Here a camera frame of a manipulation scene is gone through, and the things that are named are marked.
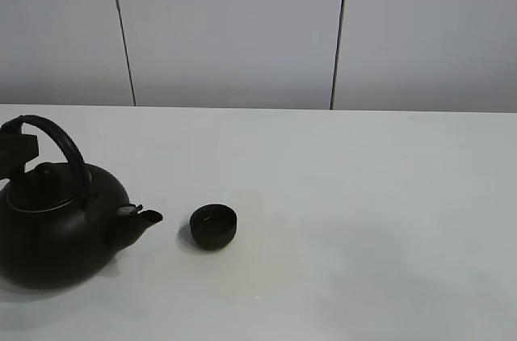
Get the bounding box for black round kettle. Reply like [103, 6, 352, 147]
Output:
[1, 115, 163, 289]

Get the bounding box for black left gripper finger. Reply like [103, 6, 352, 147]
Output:
[0, 133, 39, 179]

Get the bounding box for small black teacup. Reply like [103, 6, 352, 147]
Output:
[189, 204, 237, 251]

